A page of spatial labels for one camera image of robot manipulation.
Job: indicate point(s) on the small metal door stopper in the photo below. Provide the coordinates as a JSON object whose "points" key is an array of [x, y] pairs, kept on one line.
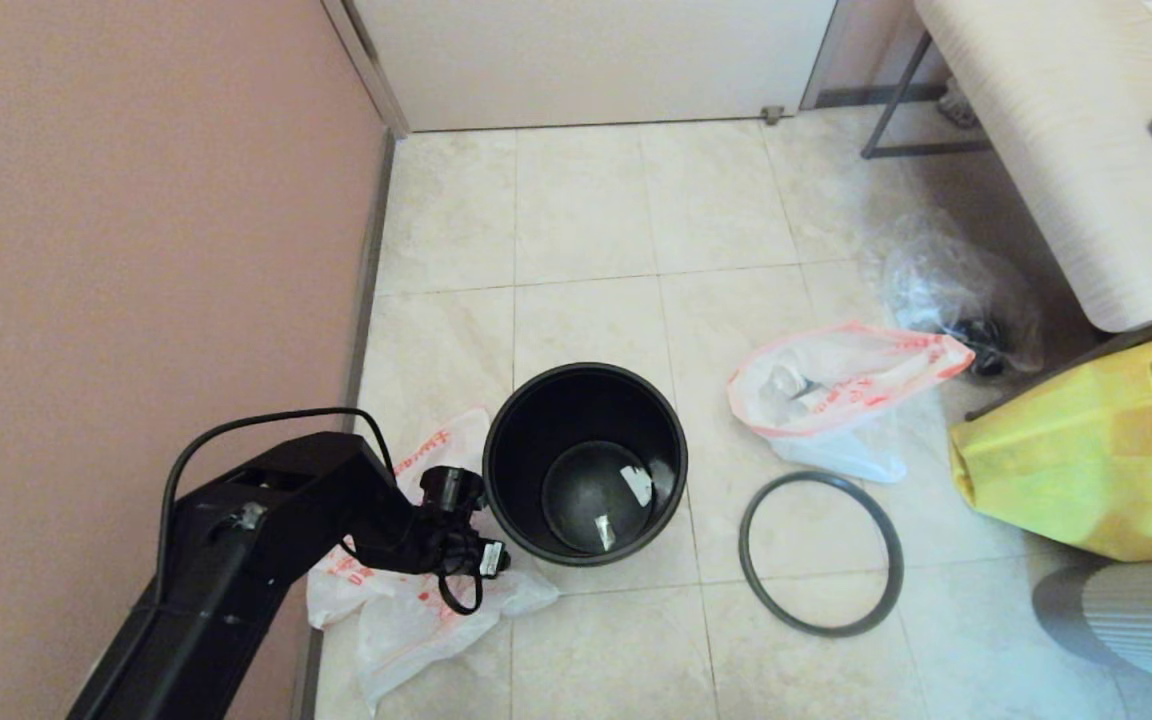
{"points": [[774, 115]]}

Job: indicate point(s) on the white red-printed plastic bag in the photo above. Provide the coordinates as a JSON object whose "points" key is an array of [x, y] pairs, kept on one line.
{"points": [[406, 620]]}

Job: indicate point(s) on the yellow fabric tote bag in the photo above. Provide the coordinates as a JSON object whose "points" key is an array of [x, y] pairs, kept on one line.
{"points": [[1056, 470]]}

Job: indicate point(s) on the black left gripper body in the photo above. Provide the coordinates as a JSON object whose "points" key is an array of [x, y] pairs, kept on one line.
{"points": [[446, 550]]}

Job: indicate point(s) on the black trash bin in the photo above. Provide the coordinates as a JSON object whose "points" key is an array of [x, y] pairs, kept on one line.
{"points": [[536, 430]]}

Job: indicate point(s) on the red-printed trash bag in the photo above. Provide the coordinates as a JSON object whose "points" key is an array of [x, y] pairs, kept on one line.
{"points": [[836, 400]]}

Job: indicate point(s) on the white door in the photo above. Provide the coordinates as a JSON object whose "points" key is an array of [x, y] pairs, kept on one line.
{"points": [[586, 60]]}

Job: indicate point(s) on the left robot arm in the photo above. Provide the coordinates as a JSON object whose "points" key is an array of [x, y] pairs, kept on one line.
{"points": [[236, 560]]}

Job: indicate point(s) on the pink fabric partition panel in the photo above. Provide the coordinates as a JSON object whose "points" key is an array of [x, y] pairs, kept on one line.
{"points": [[136, 200]]}

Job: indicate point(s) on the clear crumpled plastic bag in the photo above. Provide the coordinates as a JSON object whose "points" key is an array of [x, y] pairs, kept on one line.
{"points": [[936, 280]]}

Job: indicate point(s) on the beige table with metal legs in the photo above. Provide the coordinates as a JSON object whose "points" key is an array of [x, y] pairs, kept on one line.
{"points": [[1066, 150]]}

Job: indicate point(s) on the clear plastic bottle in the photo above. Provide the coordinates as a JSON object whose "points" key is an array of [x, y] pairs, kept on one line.
{"points": [[791, 385]]}

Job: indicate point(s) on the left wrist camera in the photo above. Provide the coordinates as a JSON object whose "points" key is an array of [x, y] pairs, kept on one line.
{"points": [[453, 490]]}

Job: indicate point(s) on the small white grey object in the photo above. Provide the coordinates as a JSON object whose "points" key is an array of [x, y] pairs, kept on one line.
{"points": [[958, 105]]}

